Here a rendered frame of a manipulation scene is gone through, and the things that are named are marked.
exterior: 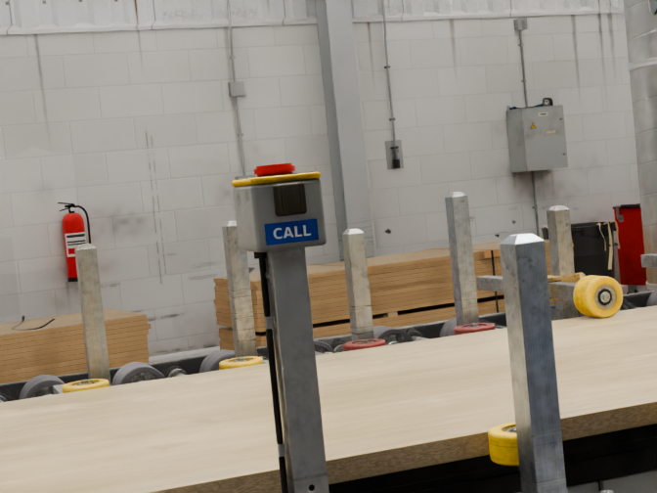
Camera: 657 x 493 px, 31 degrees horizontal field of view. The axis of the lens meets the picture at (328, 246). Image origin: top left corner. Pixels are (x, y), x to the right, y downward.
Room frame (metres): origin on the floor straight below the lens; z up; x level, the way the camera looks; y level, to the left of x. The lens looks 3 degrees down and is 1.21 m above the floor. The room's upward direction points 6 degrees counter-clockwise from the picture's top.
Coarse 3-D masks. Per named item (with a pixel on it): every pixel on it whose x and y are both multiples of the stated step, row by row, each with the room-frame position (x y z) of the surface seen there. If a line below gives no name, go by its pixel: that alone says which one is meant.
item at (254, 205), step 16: (272, 176) 1.12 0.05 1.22; (288, 176) 1.12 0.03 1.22; (304, 176) 1.13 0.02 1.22; (320, 176) 1.13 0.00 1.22; (240, 192) 1.15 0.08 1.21; (256, 192) 1.11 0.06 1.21; (272, 192) 1.12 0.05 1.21; (320, 192) 1.13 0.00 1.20; (240, 208) 1.16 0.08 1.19; (256, 208) 1.11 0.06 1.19; (272, 208) 1.12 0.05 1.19; (320, 208) 1.13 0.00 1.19; (240, 224) 1.16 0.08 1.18; (256, 224) 1.11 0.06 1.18; (320, 224) 1.13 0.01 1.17; (240, 240) 1.17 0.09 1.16; (256, 240) 1.11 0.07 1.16; (320, 240) 1.13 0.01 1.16; (256, 256) 1.14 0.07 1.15
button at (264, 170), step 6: (258, 168) 1.14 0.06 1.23; (264, 168) 1.14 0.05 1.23; (270, 168) 1.14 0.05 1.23; (276, 168) 1.14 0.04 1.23; (282, 168) 1.14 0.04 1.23; (288, 168) 1.14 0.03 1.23; (294, 168) 1.15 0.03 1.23; (258, 174) 1.15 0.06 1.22; (264, 174) 1.14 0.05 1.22; (270, 174) 1.14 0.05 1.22; (276, 174) 1.14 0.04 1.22
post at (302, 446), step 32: (288, 256) 1.14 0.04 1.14; (288, 288) 1.14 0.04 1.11; (288, 320) 1.14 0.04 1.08; (288, 352) 1.14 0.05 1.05; (288, 384) 1.14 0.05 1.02; (288, 416) 1.13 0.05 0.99; (320, 416) 1.14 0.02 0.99; (288, 448) 1.14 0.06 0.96; (320, 448) 1.14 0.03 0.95; (288, 480) 1.15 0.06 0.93; (320, 480) 1.14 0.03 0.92
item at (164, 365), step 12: (636, 300) 3.14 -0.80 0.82; (504, 312) 3.02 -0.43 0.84; (420, 324) 2.95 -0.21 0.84; (432, 324) 2.94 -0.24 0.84; (504, 324) 3.01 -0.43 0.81; (336, 336) 2.86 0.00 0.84; (348, 336) 2.87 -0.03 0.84; (432, 336) 2.94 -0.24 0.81; (264, 348) 2.80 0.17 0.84; (168, 360) 2.74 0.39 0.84; (180, 360) 2.73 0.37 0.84; (192, 360) 2.74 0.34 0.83; (84, 372) 2.68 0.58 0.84; (192, 372) 2.74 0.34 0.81; (0, 384) 2.61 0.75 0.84; (12, 384) 2.61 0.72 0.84; (12, 396) 2.61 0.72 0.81
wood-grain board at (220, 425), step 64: (576, 320) 2.28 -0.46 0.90; (640, 320) 2.20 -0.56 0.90; (128, 384) 2.02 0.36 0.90; (192, 384) 1.95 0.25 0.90; (256, 384) 1.89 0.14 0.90; (320, 384) 1.83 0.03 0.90; (384, 384) 1.77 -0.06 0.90; (448, 384) 1.72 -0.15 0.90; (576, 384) 1.63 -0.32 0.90; (640, 384) 1.58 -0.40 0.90; (0, 448) 1.58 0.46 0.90; (64, 448) 1.53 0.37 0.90; (128, 448) 1.49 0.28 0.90; (192, 448) 1.46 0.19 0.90; (256, 448) 1.42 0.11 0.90; (384, 448) 1.35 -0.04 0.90; (448, 448) 1.37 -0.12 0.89
